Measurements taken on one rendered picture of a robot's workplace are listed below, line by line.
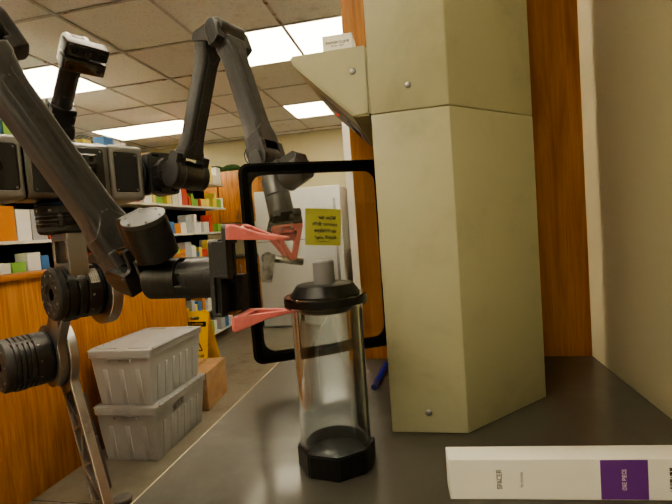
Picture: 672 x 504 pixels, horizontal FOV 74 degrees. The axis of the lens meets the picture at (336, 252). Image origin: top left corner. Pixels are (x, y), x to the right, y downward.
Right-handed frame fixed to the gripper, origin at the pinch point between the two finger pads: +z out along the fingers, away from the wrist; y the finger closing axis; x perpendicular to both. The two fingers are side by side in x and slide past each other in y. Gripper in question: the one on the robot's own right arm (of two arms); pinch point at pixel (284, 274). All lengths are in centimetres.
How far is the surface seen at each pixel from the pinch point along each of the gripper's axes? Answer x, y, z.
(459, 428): 8.5, -24.1, 22.4
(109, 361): 164, -63, -158
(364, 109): 8.5, 22.7, 10.7
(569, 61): 45, 38, 50
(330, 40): 17.8, 36.9, 4.6
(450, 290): 8.5, -3.9, 21.9
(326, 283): -1.4, -1.2, 5.9
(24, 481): 124, -111, -179
